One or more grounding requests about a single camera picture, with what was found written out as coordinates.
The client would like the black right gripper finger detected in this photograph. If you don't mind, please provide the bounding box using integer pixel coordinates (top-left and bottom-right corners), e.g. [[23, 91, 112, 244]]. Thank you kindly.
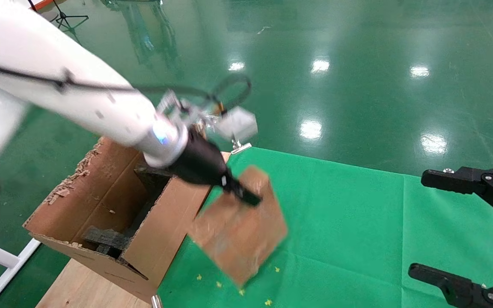
[[408, 263, 493, 308], [421, 165, 493, 226]]

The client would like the small brown cardboard box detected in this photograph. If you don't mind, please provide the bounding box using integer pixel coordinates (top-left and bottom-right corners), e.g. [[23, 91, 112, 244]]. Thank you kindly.
[[188, 165, 289, 287]]

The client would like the large open cardboard carton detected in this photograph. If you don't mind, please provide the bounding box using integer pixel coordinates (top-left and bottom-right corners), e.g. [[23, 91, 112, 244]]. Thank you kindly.
[[23, 136, 231, 304]]

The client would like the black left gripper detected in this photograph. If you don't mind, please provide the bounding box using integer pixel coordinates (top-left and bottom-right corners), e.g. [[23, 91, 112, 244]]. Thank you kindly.
[[169, 126, 263, 207]]

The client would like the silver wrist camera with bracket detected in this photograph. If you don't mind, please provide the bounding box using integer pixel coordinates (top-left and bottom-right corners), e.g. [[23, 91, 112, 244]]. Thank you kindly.
[[157, 91, 258, 144]]

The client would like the green table cloth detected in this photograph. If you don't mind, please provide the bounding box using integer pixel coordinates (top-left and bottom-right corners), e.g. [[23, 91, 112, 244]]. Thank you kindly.
[[157, 147, 493, 308]]

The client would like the black foam padding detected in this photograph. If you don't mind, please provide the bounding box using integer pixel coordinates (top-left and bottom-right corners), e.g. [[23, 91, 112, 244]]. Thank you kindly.
[[82, 165, 174, 258]]

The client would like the black tripod stand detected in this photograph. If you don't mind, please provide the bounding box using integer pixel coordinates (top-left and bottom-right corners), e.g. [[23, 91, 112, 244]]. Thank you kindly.
[[52, 0, 89, 35]]

